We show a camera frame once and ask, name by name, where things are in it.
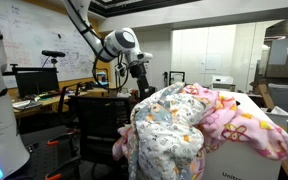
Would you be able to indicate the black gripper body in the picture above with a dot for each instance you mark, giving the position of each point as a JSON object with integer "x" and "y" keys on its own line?
{"x": 139, "y": 73}

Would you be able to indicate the blue floral quilted blanket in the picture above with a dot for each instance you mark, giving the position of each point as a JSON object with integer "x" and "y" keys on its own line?
{"x": 164, "y": 139}

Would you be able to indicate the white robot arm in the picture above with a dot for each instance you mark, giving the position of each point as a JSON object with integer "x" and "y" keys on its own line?
{"x": 120, "y": 41}

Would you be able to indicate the pink fleece blanket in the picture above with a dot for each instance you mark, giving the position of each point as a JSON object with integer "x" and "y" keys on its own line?
{"x": 120, "y": 148}

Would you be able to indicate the black office chair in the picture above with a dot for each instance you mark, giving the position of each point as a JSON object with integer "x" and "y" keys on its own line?
{"x": 99, "y": 119}

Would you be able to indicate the black computer monitor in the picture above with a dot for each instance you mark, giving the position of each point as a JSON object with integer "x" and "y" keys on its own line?
{"x": 37, "y": 82}

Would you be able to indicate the whiteboard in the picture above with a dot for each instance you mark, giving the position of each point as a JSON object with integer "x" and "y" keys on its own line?
{"x": 29, "y": 29}

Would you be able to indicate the white box under blankets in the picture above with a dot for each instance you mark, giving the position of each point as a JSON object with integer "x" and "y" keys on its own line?
{"x": 240, "y": 160}

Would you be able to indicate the black camera on stand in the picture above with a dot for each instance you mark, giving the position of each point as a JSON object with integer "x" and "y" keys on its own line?
{"x": 53, "y": 55}

